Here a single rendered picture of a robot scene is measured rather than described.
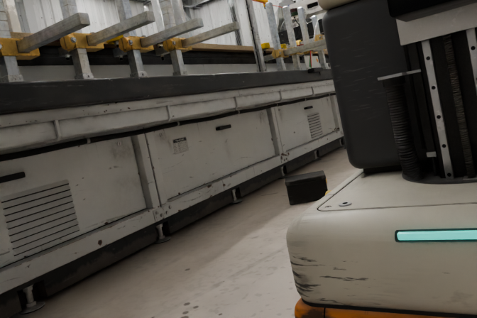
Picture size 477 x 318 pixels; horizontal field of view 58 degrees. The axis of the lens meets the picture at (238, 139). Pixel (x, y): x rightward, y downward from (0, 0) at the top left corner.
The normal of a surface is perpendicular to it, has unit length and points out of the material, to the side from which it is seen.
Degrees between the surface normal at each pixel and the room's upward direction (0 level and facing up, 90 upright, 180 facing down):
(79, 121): 90
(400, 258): 90
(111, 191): 90
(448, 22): 91
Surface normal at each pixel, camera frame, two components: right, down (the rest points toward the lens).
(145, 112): 0.83, -0.15
